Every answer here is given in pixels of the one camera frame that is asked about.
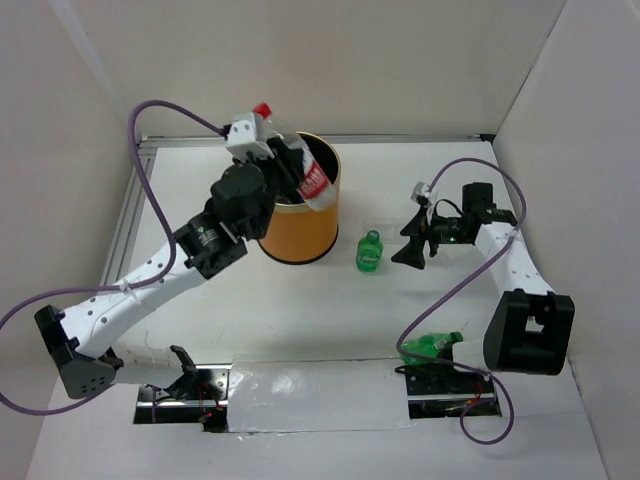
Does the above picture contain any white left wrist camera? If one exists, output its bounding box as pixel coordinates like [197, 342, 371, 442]
[225, 112, 274, 162]

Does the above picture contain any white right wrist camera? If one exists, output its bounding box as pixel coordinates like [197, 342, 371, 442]
[411, 182, 434, 207]

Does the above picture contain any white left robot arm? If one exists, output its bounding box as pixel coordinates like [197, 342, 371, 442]
[34, 137, 304, 400]

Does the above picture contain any crushed green plastic bottle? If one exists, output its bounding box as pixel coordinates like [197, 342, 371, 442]
[401, 331, 463, 365]

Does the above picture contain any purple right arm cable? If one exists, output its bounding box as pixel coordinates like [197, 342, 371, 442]
[396, 158, 529, 446]

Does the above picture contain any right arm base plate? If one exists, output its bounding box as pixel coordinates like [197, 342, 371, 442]
[394, 364, 501, 420]

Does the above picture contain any orange cylindrical bin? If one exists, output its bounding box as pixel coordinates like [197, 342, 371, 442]
[258, 132, 341, 265]

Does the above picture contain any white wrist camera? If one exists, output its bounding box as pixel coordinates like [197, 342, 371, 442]
[225, 112, 274, 162]
[411, 182, 434, 207]

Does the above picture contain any small green bottle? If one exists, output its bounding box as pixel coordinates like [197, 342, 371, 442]
[355, 230, 384, 273]

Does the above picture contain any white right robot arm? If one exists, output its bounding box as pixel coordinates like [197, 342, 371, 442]
[391, 182, 575, 376]

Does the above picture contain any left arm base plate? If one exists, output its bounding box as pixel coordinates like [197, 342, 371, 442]
[133, 363, 232, 433]

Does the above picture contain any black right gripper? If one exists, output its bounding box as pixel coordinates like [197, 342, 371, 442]
[391, 204, 471, 269]

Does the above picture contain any clear bottle without label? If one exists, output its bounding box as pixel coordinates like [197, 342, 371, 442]
[361, 217, 403, 245]

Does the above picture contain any clear bottle red label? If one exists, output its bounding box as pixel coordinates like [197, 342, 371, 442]
[253, 103, 337, 211]

